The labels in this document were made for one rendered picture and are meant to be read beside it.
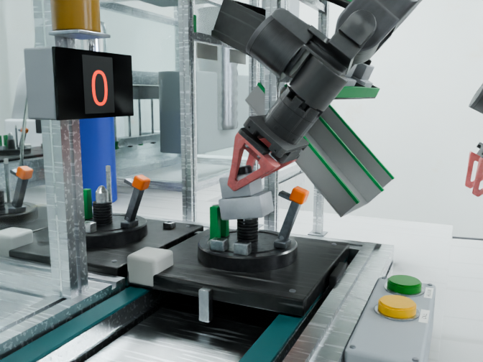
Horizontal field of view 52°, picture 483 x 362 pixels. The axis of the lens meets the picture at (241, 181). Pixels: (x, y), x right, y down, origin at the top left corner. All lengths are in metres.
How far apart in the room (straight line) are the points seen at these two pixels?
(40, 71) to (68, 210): 0.16
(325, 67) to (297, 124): 0.08
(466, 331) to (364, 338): 0.31
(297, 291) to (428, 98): 3.64
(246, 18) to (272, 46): 0.32
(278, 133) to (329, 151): 0.37
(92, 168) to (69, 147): 0.97
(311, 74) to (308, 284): 0.25
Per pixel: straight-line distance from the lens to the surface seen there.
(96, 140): 1.55
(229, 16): 0.96
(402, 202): 4.25
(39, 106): 0.54
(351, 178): 0.99
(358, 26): 0.61
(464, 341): 0.78
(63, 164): 0.59
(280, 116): 0.63
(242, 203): 0.67
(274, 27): 0.64
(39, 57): 0.53
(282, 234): 0.68
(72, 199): 0.60
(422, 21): 4.20
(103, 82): 0.57
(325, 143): 1.00
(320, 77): 0.61
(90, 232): 0.78
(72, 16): 0.56
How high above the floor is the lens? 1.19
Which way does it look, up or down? 10 degrees down
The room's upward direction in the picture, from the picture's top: straight up
